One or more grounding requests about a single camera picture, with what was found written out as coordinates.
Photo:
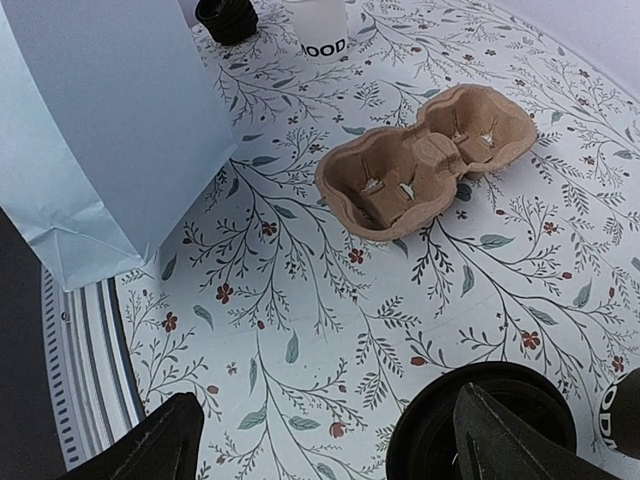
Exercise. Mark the stack of black lids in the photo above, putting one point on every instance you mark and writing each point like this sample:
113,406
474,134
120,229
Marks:
229,22

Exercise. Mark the light blue paper bag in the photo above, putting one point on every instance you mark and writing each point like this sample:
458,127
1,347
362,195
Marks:
110,130

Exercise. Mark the aluminium table front rail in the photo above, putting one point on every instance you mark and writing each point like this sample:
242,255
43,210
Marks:
91,380

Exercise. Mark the brown cardboard cup carrier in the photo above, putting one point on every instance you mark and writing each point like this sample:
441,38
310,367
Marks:
390,181

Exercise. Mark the white cup holding straws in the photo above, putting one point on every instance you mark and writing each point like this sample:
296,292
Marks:
320,27

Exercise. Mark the stack of paper cups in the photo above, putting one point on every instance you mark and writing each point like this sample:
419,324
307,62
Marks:
618,417

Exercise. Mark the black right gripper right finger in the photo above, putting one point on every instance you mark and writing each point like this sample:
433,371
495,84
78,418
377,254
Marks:
493,443

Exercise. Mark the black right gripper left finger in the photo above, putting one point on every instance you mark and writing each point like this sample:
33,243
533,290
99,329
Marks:
164,445

